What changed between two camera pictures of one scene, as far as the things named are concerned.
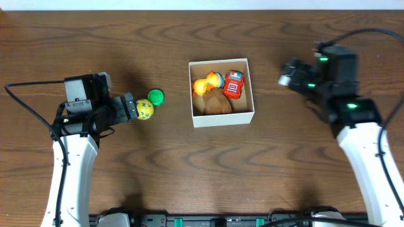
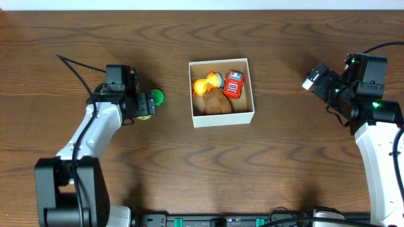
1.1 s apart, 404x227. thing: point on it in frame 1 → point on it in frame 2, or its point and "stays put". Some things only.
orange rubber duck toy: [201, 86] stays put
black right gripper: [292, 74] → [324, 83]
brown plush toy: [216, 102] stays put
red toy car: [233, 85] stays put
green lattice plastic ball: [156, 96] stays put
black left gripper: [127, 106] → [146, 104]
